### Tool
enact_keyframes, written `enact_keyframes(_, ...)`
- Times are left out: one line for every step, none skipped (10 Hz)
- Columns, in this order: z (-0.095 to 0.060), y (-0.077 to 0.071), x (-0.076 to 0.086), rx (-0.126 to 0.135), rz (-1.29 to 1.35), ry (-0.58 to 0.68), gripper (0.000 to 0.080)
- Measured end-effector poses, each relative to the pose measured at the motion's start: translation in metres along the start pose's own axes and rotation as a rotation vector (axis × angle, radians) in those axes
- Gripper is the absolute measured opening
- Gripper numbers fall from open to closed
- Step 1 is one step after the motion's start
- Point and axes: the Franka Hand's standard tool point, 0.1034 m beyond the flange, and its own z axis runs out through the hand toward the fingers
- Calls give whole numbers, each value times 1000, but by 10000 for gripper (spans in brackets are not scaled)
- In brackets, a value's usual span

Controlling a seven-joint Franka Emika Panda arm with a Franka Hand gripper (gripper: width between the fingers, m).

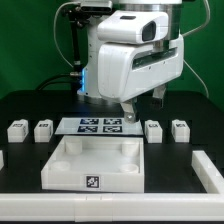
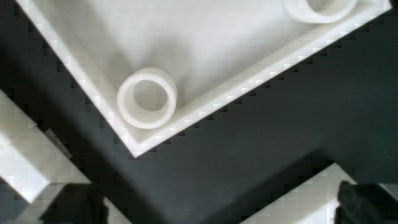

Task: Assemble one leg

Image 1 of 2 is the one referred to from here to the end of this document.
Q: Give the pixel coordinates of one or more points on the white obstacle fence wall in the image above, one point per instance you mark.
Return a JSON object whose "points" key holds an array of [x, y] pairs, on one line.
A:
{"points": [[207, 206]]}

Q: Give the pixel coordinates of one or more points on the white marker base plate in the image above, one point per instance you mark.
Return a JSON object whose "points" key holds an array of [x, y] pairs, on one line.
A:
{"points": [[97, 126]]}

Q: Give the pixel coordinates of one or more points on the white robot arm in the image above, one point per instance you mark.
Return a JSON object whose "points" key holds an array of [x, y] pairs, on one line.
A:
{"points": [[171, 7]]}

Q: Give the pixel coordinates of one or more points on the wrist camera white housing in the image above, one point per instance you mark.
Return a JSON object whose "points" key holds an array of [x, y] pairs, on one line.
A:
{"points": [[133, 27]]}

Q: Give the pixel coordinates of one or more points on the white square tabletop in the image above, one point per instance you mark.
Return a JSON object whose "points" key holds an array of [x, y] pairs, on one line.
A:
{"points": [[96, 163]]}

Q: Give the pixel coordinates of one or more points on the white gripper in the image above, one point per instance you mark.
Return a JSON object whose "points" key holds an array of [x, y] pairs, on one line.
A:
{"points": [[126, 71]]}

